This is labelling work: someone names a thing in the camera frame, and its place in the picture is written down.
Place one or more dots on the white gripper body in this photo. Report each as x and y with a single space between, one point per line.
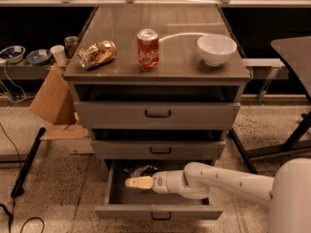
159 182

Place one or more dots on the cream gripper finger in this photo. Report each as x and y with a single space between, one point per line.
140 182

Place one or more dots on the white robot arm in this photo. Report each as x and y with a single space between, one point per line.
287 195

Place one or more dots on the grey bottom drawer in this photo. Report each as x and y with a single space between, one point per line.
121 202

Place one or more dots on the grey drawer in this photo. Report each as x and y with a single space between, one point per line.
158 144
124 106
121 202

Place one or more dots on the grey middle drawer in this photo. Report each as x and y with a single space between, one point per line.
158 144

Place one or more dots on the grey top drawer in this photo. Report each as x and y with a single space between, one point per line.
124 106

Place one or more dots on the grey drawer cabinet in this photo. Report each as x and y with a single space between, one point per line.
178 27

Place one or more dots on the upright red soda can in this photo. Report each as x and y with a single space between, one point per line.
148 48

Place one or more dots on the black bar right floor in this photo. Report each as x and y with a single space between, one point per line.
232 134

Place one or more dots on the black bar floor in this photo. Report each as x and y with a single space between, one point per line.
232 134
18 189

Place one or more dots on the brown cardboard box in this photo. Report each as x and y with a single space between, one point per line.
54 104

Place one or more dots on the black bar left floor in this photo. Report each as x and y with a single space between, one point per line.
18 189

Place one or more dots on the black stand base right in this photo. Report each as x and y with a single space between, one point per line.
294 142

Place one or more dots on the white bowl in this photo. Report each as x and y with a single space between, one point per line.
215 49

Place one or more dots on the white paper cup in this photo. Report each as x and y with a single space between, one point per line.
58 52

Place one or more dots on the dark glass jar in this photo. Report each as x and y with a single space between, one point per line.
71 43

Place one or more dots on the blue bowl near cup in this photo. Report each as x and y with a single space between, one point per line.
39 57

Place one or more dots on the blue bowl far left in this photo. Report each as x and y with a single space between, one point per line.
13 54

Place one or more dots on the dark side table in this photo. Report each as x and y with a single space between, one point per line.
296 54

